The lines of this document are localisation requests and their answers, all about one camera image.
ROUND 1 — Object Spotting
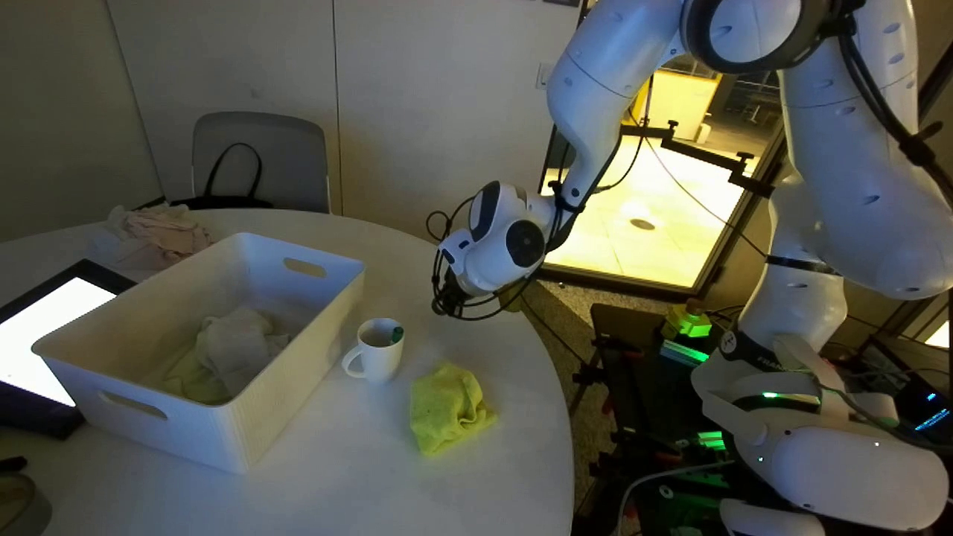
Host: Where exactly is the bright yellow towel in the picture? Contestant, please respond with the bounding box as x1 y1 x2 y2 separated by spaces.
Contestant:
409 362 502 461

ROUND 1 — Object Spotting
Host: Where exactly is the white beige towel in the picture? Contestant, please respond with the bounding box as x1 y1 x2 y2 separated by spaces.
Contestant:
190 305 301 397

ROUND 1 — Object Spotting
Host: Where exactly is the black camera stand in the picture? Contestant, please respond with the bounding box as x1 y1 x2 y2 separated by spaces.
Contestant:
619 120 780 201

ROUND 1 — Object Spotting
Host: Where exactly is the white plastic storage box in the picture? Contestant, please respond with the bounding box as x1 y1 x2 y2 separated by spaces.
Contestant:
31 229 369 478

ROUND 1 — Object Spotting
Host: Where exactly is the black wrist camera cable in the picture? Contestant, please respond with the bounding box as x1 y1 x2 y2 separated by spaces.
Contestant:
423 192 533 323

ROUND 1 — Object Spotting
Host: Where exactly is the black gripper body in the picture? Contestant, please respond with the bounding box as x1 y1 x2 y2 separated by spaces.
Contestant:
429 254 476 307

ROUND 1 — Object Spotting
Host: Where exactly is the black bag with handle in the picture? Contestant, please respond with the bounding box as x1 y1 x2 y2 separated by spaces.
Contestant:
147 140 274 213

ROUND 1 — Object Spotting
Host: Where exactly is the pink crumpled cloth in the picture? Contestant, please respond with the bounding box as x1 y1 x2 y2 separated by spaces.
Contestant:
106 201 216 268

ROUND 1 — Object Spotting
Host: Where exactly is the grey office chair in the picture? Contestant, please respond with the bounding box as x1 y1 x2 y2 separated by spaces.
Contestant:
186 110 335 216

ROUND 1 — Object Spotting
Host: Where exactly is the white ceramic mug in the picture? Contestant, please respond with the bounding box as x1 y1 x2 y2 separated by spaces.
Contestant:
339 315 409 388

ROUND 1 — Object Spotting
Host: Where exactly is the black tablet lit screen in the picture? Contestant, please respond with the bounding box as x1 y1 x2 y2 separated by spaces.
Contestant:
0 257 138 445

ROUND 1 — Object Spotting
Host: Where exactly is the pale yellow-green towel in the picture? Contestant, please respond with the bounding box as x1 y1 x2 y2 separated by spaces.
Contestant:
159 339 232 405

